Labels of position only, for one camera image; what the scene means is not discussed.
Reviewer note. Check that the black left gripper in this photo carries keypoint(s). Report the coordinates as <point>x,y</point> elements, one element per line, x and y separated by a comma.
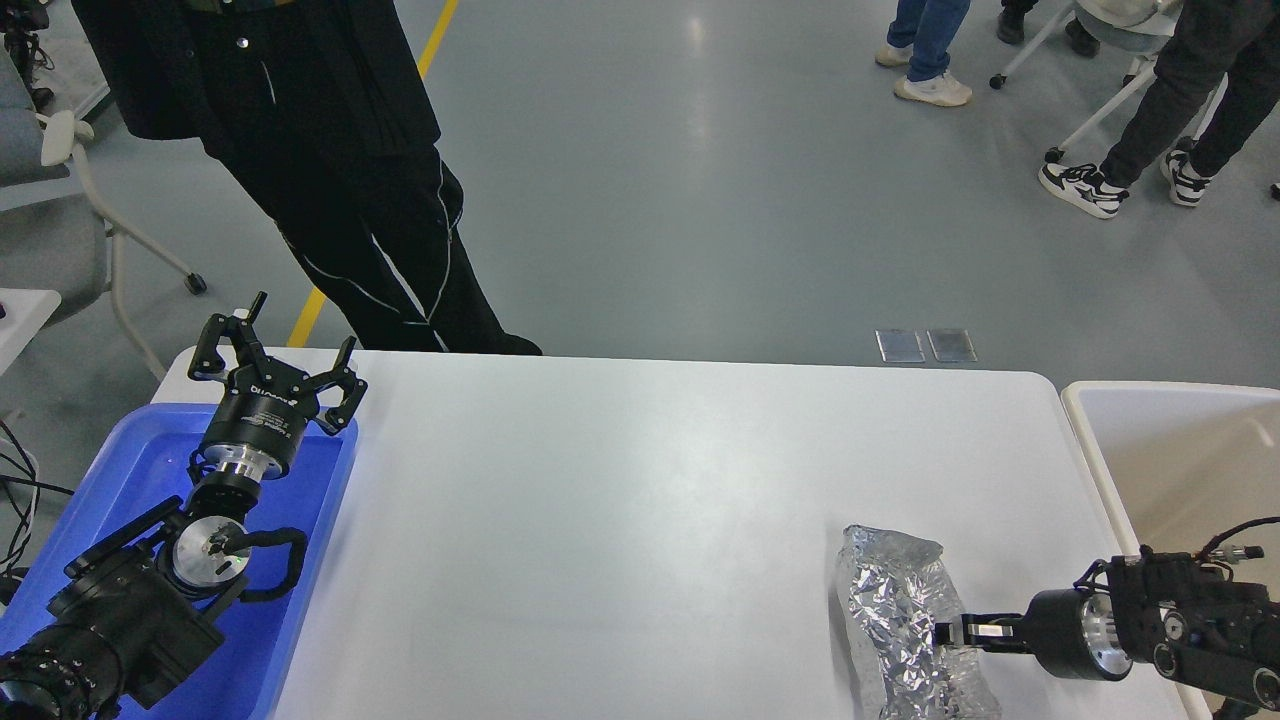
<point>255,419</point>

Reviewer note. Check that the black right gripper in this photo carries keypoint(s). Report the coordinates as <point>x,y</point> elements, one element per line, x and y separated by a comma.
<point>1071,633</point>

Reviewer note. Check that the silver foil bag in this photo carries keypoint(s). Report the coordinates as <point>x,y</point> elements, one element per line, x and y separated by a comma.
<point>895,591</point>

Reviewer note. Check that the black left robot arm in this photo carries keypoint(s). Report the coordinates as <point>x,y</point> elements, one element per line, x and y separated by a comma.
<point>138,615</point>

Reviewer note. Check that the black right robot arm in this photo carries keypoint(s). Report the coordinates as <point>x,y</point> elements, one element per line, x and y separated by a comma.
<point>1182,613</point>

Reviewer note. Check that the white side table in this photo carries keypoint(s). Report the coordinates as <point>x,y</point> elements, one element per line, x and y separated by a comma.
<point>25,313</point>

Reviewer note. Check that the grey office chair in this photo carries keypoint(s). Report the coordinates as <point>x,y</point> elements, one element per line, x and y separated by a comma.
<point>68,250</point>

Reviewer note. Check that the beige plastic bin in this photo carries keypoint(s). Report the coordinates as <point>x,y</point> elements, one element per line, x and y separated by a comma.
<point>1177,463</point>

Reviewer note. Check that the person in black clothes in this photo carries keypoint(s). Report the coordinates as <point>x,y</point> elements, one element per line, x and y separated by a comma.
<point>318,110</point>

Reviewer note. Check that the right metal floor plate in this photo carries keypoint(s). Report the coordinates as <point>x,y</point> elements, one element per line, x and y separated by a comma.
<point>952,346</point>

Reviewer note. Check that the metal floor plate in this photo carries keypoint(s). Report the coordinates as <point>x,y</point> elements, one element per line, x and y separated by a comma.
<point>897,346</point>
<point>952,346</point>

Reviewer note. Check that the left metal floor plate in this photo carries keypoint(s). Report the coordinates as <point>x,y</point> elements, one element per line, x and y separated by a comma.
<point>897,346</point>

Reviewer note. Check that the person in blue jeans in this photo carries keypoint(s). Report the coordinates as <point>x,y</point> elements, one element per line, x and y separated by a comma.
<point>918,38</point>

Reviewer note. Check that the white rolling chair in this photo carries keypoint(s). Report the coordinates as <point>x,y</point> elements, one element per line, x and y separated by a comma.
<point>1139,28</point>

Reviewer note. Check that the person in black trousers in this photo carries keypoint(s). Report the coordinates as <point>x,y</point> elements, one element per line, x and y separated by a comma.
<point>1232,41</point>

